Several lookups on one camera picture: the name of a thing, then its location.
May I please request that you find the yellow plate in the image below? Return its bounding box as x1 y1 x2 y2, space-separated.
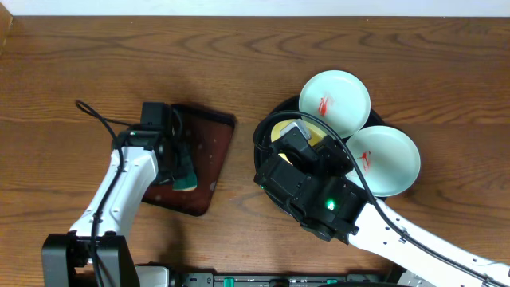
270 119 326 146

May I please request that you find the green sponge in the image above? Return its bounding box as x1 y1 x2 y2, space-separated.
172 154 198 191

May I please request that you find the pale green plate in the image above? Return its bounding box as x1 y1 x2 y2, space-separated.
347 125 421 197
298 70 371 138

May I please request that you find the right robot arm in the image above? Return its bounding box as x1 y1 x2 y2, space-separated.
254 123 509 286

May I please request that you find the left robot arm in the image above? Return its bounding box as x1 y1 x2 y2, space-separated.
41 103 177 286

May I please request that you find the black rectangular tray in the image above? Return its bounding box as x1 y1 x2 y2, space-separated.
143 104 236 217

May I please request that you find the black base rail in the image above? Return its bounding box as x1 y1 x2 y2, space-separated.
135 262 403 287

